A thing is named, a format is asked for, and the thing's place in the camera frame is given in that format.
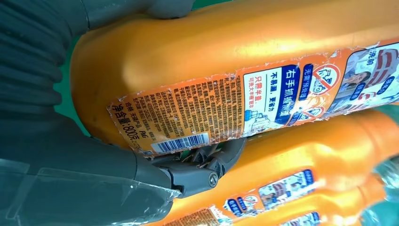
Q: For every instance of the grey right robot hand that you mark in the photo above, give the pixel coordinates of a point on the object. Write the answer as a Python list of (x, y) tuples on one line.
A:
[(78, 174)]

